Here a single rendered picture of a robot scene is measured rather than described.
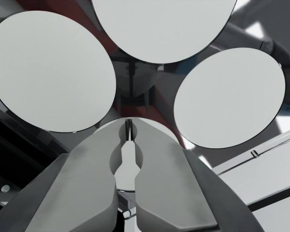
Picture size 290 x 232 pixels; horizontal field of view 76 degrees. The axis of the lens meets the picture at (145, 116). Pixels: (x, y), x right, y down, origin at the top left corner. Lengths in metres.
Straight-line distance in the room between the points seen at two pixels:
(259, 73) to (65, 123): 0.18
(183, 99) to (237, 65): 0.05
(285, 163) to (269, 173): 0.03
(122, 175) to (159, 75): 0.12
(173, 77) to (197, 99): 0.03
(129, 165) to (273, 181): 0.30
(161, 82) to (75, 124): 0.09
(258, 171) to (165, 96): 0.27
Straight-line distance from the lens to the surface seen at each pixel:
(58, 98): 0.18
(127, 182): 0.23
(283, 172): 0.43
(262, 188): 0.44
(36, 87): 0.18
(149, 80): 0.16
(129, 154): 0.20
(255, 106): 0.20
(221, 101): 0.18
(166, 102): 0.17
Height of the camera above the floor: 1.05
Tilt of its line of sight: 60 degrees down
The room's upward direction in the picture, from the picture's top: 175 degrees clockwise
